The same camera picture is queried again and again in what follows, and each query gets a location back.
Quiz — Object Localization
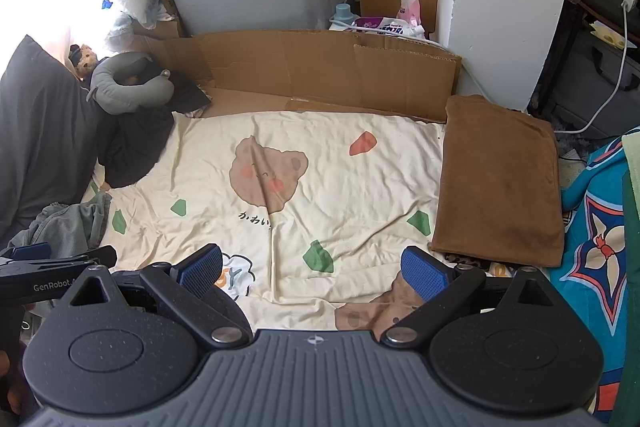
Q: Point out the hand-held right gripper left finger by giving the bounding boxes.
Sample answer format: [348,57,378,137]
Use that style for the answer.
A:
[65,243,255,349]

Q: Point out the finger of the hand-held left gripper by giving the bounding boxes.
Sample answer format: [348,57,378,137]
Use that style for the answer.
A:
[0,243,54,265]
[47,246,119,279]

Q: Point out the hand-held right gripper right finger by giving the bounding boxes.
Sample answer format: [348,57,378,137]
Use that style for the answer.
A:
[381,245,559,349]

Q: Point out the light blue jeans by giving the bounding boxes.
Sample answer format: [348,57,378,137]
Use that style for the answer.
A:
[10,191,114,259]

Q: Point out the leopard print cloth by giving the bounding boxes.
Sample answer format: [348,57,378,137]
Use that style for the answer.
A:
[442,253,501,273]

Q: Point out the dark grey duvet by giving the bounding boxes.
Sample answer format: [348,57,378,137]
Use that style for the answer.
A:
[0,34,116,249]

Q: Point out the black garment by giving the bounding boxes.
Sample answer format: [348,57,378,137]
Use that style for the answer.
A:
[97,74,211,188]

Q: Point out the folded brown cloth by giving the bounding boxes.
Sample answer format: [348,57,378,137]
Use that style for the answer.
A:
[430,94,566,269]

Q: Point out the cream bear print bed sheet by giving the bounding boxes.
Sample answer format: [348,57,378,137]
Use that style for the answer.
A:
[82,109,551,333]

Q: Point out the grey neck pillow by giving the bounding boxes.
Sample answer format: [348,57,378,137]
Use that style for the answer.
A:
[87,52,176,115]

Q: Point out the blue star pattern blanket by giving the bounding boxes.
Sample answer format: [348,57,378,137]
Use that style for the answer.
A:
[560,134,633,423]

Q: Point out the small teddy bear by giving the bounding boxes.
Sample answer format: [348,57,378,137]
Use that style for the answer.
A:
[67,44,98,80]

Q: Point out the grey fluffy rug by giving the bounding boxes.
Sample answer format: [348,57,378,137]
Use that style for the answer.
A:
[550,117,626,160]

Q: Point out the low cardboard sheet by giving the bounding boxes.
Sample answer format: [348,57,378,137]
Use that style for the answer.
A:
[132,29,463,125]

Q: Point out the purple and white tissue packet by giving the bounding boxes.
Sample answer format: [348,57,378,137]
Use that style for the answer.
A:
[352,16,426,38]

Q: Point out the dark grey bag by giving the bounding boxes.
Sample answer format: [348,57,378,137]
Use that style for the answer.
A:
[542,27,640,140]

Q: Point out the pink bottle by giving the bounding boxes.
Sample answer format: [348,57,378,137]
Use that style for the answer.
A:
[396,0,423,25]

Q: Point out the white cable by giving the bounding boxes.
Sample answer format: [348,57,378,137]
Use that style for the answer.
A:
[554,4,633,135]

